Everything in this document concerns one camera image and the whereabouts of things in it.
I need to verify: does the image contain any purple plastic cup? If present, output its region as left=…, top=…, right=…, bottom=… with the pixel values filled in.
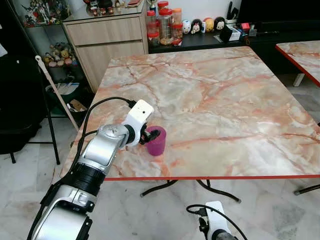
left=145, top=125, right=167, bottom=157

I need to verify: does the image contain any large marble pattern table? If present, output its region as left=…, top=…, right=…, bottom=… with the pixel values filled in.
left=59, top=45, right=320, bottom=204

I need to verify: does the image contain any light wooden drawer cabinet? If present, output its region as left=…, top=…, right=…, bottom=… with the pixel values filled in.
left=62, top=9, right=150, bottom=94

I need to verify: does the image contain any small red lid jar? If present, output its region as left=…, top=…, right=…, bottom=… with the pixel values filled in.
left=148, top=32, right=160, bottom=47

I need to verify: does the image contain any long pale wooden stick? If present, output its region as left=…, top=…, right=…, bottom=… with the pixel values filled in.
left=34, top=55, right=80, bottom=133

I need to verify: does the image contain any black low console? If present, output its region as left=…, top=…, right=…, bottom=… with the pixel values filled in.
left=148, top=19, right=320, bottom=77

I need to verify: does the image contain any tall red lid jar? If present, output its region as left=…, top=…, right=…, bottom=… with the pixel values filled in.
left=158, top=7, right=174, bottom=44

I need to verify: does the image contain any slim red lid jar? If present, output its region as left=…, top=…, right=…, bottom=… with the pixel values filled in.
left=146, top=10, right=159, bottom=35

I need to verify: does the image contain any black white round plush figure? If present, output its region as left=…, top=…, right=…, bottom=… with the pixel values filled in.
left=191, top=18, right=204, bottom=35

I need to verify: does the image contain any orange lid jar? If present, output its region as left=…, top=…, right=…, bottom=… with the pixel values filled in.
left=171, top=7, right=184, bottom=27

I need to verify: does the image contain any black chair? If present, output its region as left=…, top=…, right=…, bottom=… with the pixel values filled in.
left=0, top=50, right=62, bottom=166

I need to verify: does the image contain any yellow round plush figure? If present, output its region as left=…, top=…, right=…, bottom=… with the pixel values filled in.
left=203, top=17, right=216, bottom=33

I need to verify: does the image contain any black box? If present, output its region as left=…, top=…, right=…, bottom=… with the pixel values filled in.
left=219, top=24, right=241, bottom=42

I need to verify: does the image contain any black glass display shelf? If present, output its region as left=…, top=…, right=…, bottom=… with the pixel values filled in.
left=9, top=0, right=97, bottom=166

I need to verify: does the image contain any black television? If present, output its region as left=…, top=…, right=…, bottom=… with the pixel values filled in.
left=237, top=0, right=320, bottom=23

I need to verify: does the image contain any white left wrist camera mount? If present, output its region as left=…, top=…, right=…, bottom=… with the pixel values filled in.
left=122, top=99, right=155, bottom=134

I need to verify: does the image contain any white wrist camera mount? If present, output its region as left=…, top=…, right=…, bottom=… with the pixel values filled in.
left=122, top=99, right=155, bottom=134
left=204, top=201, right=227, bottom=237

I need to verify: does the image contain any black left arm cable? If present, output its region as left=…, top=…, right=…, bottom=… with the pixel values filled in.
left=74, top=96, right=138, bottom=168

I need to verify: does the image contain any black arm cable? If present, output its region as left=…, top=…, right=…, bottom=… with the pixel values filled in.
left=185, top=203, right=249, bottom=240
left=74, top=96, right=138, bottom=168

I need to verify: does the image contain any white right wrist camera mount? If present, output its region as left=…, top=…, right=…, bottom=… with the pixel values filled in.
left=204, top=201, right=227, bottom=237

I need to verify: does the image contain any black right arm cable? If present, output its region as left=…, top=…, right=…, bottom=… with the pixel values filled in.
left=185, top=203, right=249, bottom=240

